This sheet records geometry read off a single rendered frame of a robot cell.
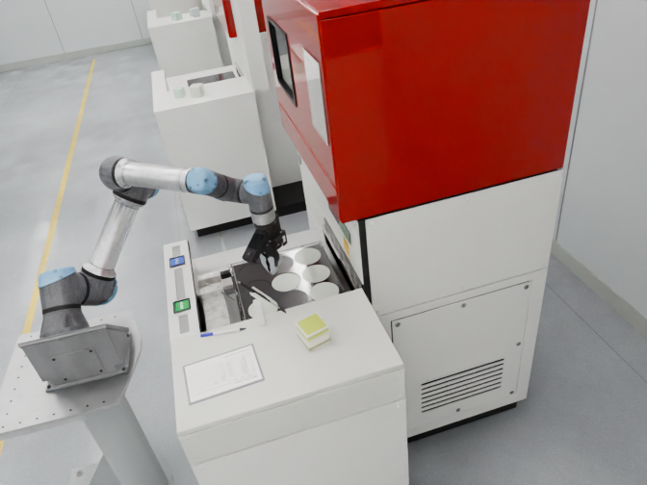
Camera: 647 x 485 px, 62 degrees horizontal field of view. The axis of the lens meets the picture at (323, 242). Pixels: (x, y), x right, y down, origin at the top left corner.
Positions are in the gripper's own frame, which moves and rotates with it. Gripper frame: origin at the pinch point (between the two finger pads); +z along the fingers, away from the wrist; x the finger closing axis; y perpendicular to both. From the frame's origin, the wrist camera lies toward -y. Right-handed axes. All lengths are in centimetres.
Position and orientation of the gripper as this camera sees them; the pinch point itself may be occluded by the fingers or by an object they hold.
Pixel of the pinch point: (271, 272)
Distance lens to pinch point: 182.3
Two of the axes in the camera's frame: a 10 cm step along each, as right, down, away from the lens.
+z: 1.1, 8.1, 5.7
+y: 5.2, -5.4, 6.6
